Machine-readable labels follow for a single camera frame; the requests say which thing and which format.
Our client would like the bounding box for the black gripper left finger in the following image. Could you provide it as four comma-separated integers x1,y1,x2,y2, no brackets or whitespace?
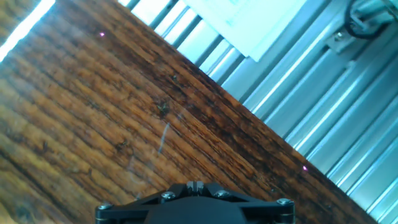
95,180,197,224

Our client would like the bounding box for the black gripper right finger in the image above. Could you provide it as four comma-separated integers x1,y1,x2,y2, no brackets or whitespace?
196,180,295,224

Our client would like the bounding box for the brown wooden board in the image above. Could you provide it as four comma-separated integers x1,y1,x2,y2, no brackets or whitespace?
0,0,379,224

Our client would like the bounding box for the white printed paper stack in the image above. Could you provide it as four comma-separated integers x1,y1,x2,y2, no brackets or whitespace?
183,0,307,62

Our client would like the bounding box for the black looped cable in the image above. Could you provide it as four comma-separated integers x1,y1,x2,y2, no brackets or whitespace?
343,0,393,40

